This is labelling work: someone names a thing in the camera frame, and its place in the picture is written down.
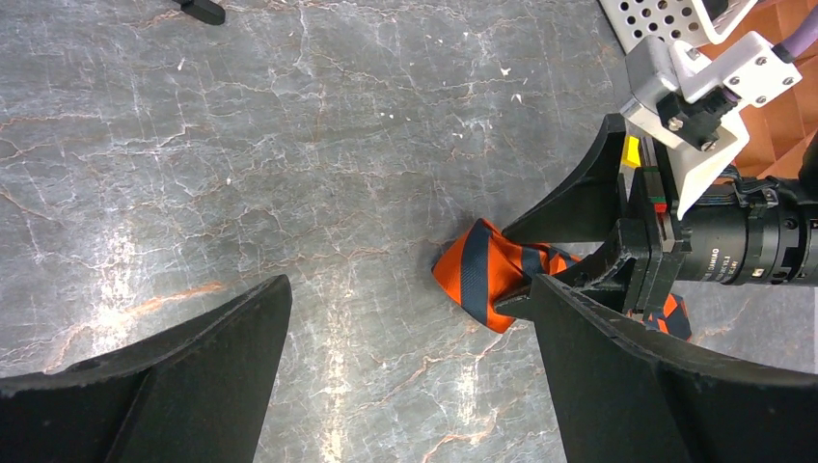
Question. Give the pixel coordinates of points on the orange navy striped tie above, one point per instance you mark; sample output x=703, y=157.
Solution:
x=482, y=266

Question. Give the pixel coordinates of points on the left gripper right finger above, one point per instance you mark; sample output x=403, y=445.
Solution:
x=625, y=393

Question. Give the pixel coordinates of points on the yellow block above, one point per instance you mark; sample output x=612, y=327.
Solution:
x=630, y=154

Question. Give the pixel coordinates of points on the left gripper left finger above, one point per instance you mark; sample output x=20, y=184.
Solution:
x=196, y=392

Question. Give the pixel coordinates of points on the white plastic basket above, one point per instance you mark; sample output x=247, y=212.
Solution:
x=696, y=22

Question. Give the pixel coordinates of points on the pink microphone on tripod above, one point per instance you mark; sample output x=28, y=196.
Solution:
x=206, y=11

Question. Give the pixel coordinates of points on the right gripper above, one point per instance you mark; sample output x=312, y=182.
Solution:
x=741, y=231

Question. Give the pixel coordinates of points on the wooden compartment tray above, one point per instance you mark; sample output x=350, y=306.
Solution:
x=780, y=131

